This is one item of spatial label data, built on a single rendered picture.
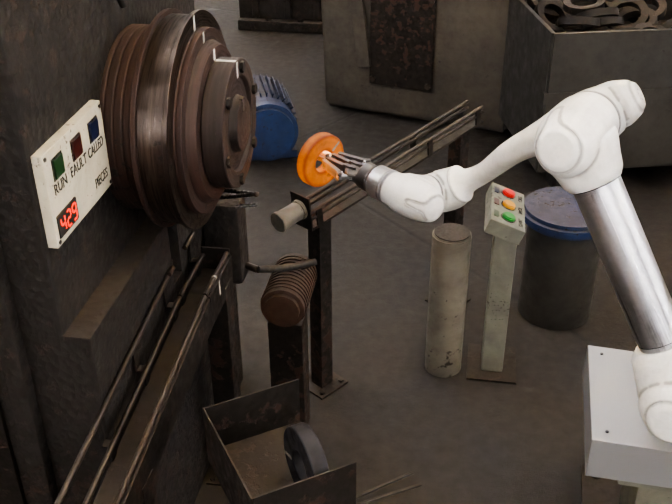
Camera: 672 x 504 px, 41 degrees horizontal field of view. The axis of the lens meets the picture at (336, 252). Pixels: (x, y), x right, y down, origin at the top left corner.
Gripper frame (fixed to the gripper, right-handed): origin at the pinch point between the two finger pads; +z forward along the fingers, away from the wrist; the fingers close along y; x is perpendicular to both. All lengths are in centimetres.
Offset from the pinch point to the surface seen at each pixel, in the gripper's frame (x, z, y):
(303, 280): -29.4, -10.5, -16.8
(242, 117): 33, -22, -46
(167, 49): 51, -17, -61
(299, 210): -12.7, -2.5, -10.6
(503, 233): -23, -41, 35
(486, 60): -47, 79, 195
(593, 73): -26, 10, 172
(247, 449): -18, -57, -77
